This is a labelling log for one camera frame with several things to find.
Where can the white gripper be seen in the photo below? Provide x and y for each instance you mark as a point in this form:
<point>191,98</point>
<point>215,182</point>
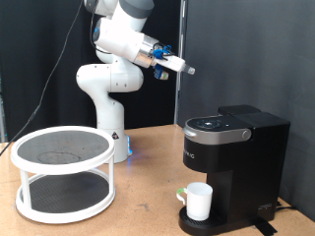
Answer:
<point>172,63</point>

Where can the black Keurig coffee machine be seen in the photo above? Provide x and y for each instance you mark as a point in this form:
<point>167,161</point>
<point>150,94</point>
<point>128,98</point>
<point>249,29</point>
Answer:
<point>249,157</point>

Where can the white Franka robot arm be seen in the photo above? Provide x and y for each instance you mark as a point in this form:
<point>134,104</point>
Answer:
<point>111,78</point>

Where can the white two-tier turntable stand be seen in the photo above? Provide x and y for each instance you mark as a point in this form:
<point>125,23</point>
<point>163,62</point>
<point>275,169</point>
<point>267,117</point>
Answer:
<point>62,167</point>

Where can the wrist camera blue mount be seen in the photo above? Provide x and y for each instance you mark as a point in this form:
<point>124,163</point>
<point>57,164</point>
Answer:
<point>160,72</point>

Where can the grey metal frame bar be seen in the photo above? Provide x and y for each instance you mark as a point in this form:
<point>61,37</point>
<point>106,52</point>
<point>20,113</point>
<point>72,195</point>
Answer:
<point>1,124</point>

